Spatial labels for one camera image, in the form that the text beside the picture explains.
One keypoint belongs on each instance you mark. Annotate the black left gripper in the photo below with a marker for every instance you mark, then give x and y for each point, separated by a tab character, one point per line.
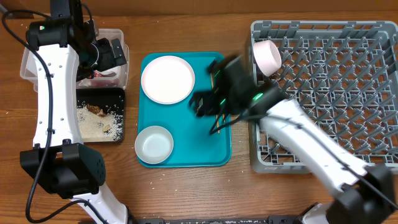
109	60

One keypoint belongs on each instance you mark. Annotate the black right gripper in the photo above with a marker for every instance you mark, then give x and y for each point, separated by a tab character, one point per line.
205	102

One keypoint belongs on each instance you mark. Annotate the red snack wrapper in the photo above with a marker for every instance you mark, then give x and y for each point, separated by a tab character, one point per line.
98	74

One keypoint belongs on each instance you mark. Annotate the large white plate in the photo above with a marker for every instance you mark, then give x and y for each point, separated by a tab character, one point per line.
168	79

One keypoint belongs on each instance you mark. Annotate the brown food scrap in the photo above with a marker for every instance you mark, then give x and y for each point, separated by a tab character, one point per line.
96	110

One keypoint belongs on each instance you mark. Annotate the pile of white rice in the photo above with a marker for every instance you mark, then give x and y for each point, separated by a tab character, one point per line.
95	128

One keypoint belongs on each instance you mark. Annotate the grey bowl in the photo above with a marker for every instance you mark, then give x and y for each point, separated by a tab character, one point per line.
154	145

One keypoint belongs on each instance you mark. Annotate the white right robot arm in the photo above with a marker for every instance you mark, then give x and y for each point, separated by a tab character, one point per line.
361	193

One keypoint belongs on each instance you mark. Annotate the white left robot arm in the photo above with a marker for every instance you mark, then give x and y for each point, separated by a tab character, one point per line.
66	50

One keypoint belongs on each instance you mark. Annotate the black waste tray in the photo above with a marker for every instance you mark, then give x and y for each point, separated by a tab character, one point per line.
109	99

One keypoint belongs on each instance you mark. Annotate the grey dishwasher rack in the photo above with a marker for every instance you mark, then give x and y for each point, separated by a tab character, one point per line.
344	76

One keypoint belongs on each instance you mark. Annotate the clear plastic bin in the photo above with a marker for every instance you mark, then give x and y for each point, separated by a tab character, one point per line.
118	76

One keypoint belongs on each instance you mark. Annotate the wooden chopstick left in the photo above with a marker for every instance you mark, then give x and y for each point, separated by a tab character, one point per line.
212	82

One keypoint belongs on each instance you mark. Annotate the teal plastic tray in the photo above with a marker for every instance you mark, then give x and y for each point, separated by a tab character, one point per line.
193	146

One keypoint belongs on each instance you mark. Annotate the black rail at table edge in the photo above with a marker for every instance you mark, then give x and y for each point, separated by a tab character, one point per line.
273	219

